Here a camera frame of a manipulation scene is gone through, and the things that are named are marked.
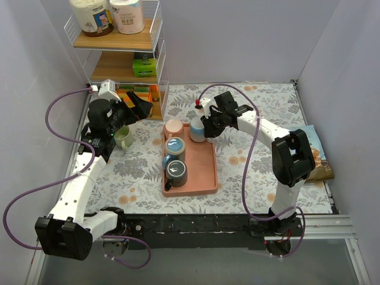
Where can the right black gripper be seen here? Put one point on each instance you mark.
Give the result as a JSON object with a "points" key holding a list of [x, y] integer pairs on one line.
{"points": [[209, 127]]}

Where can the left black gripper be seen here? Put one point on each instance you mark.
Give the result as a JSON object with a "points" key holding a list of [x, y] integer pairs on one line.
{"points": [[130, 106]]}

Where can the light blue white mug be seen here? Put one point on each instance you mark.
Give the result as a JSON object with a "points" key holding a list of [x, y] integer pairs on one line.
{"points": [[196, 131]]}

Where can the green mug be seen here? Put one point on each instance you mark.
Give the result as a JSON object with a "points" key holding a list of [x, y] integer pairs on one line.
{"points": [[124, 137]]}

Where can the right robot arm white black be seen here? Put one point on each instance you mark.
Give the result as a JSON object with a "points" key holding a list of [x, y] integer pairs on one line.
{"points": [[292, 159]]}

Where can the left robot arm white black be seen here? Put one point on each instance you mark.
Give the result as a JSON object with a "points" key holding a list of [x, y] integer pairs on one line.
{"points": [[98, 142]]}

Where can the pink mug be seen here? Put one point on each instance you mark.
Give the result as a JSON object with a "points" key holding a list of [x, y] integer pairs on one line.
{"points": [[173, 128]]}

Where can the blue butterfly mug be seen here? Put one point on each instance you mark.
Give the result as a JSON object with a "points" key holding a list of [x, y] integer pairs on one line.
{"points": [[174, 149]]}

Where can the black mug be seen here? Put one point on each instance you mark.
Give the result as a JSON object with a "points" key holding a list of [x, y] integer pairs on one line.
{"points": [[176, 174]]}

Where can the pink plastic tray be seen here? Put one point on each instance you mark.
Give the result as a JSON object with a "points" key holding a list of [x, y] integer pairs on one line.
{"points": [[200, 158]]}

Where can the green tissue box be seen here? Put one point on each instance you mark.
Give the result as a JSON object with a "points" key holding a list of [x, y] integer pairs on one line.
{"points": [[144, 64]]}

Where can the white toilet paper pack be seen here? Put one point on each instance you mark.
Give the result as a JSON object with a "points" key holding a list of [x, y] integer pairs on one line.
{"points": [[128, 15]]}

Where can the brown toilet paper pack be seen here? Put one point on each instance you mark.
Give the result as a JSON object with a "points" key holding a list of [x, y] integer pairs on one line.
{"points": [[93, 16]]}

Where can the blue chips bag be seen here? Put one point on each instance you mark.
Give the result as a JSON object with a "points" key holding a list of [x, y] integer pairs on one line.
{"points": [[322, 170]]}

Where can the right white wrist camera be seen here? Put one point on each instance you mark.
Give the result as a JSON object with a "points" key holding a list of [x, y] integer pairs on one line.
{"points": [[207, 106]]}

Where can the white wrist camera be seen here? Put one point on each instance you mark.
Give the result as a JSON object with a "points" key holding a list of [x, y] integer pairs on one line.
{"points": [[105, 92], [207, 106]]}

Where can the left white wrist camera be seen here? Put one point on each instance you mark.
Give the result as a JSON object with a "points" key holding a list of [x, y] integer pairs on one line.
{"points": [[105, 92]]}

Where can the white wire wooden shelf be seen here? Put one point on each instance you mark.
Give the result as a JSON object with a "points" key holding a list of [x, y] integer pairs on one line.
{"points": [[125, 43]]}

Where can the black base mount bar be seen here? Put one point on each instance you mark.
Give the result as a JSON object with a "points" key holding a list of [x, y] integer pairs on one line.
{"points": [[188, 231]]}

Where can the aluminium frame rail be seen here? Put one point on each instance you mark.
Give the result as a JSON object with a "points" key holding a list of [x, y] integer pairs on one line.
{"points": [[326, 225]]}

